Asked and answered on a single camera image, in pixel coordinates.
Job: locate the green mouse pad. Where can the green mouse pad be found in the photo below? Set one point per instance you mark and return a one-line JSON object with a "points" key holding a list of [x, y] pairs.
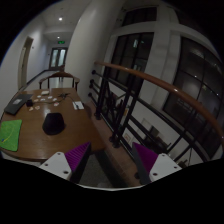
{"points": [[9, 135]]}

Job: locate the white notepad with pen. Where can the white notepad with pen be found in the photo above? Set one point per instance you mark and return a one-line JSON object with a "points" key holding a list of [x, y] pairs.
{"points": [[78, 105]]}

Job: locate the white paper sheet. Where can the white paper sheet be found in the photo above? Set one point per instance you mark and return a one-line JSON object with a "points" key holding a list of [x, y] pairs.
{"points": [[46, 92]]}

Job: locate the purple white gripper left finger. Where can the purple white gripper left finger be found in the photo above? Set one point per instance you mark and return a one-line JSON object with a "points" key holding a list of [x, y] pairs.
{"points": [[69, 165]]}

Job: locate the wooden chair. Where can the wooden chair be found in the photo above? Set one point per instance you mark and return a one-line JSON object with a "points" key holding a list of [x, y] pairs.
{"points": [[60, 75]]}

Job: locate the small black box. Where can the small black box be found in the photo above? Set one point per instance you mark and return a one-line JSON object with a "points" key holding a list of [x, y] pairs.
{"points": [[29, 103]]}

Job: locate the double door at corridor end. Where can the double door at corridor end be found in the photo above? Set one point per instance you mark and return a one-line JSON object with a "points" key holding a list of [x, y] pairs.
{"points": [[57, 58]]}

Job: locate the green exit sign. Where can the green exit sign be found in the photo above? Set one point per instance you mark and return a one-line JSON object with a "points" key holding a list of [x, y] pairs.
{"points": [[61, 42]]}

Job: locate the black computer mouse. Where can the black computer mouse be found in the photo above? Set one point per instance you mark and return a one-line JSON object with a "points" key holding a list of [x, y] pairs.
{"points": [[53, 124]]}

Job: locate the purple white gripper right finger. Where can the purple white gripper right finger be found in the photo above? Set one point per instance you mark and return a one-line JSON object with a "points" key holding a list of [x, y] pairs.
{"points": [[152, 166]]}

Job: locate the dark grey laptop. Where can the dark grey laptop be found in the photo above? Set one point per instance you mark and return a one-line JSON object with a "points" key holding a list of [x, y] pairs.
{"points": [[15, 104]]}

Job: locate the wooden handrail black railing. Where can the wooden handrail black railing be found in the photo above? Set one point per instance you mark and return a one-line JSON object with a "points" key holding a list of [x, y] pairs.
{"points": [[184, 119]]}

